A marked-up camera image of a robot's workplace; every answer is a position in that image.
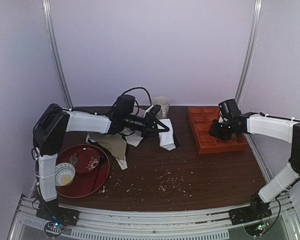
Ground round red tray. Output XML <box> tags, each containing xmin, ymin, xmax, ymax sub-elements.
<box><xmin>56</xmin><ymin>144</ymin><xmax>110</xmax><ymax>199</ymax></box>

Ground olive green underwear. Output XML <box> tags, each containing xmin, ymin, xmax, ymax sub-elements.
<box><xmin>85</xmin><ymin>132</ymin><xmax>128</xmax><ymax>170</ymax></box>

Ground white black boxer briefs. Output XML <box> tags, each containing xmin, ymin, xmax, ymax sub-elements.
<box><xmin>158</xmin><ymin>118</ymin><xmax>176</xmax><ymax>151</ymax></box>

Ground left aluminium frame post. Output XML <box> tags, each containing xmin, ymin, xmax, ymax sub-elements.
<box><xmin>42</xmin><ymin>0</ymin><xmax>74</xmax><ymax>109</ymax></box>

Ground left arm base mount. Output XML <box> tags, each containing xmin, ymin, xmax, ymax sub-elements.
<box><xmin>35</xmin><ymin>199</ymin><xmax>80</xmax><ymax>227</ymax></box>

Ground aluminium front rail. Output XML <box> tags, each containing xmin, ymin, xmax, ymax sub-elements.
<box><xmin>8</xmin><ymin>194</ymin><xmax>300</xmax><ymax>240</ymax></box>

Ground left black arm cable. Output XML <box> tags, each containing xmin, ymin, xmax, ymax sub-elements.
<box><xmin>119</xmin><ymin>86</ymin><xmax>152</xmax><ymax>107</ymax></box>

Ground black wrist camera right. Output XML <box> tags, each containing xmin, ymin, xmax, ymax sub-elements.
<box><xmin>218</xmin><ymin>98</ymin><xmax>242</xmax><ymax>121</ymax></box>

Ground orange compartment tray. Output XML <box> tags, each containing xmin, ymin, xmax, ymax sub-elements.
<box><xmin>187</xmin><ymin>106</ymin><xmax>248</xmax><ymax>155</ymax></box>

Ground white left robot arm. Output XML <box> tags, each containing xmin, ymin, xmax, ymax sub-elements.
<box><xmin>31</xmin><ymin>103</ymin><xmax>171</xmax><ymax>202</ymax></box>

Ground red floral bowl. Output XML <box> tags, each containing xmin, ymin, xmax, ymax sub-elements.
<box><xmin>69</xmin><ymin>147</ymin><xmax>100</xmax><ymax>174</ymax></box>

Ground aluminium frame post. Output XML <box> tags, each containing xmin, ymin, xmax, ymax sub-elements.
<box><xmin>235</xmin><ymin>0</ymin><xmax>264</xmax><ymax>107</ymax></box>
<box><xmin>42</xmin><ymin>0</ymin><xmax>74</xmax><ymax>109</ymax></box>

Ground white ceramic mug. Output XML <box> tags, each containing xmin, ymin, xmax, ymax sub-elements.
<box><xmin>152</xmin><ymin>96</ymin><xmax>171</xmax><ymax>119</ymax></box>

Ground blue white patterned bowl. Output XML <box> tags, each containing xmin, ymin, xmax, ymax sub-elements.
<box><xmin>55</xmin><ymin>162</ymin><xmax>76</xmax><ymax>187</ymax></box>

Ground right aluminium frame post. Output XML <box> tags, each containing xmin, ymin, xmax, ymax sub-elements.
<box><xmin>235</xmin><ymin>0</ymin><xmax>264</xmax><ymax>107</ymax></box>

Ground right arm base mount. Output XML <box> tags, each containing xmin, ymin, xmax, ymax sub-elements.
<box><xmin>228</xmin><ymin>199</ymin><xmax>272</xmax><ymax>226</ymax></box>

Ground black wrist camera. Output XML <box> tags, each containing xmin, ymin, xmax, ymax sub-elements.
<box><xmin>114</xmin><ymin>94</ymin><xmax>136</xmax><ymax>115</ymax></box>
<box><xmin>218</xmin><ymin>98</ymin><xmax>242</xmax><ymax>121</ymax></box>

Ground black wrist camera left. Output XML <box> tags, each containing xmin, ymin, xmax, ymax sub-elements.
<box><xmin>114</xmin><ymin>94</ymin><xmax>136</xmax><ymax>115</ymax></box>

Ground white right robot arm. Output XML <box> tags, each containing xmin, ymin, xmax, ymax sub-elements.
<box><xmin>209</xmin><ymin>112</ymin><xmax>300</xmax><ymax>203</ymax></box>

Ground pink white underwear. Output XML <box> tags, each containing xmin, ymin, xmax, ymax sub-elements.
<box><xmin>125</xmin><ymin>105</ymin><xmax>153</xmax><ymax>147</ymax></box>

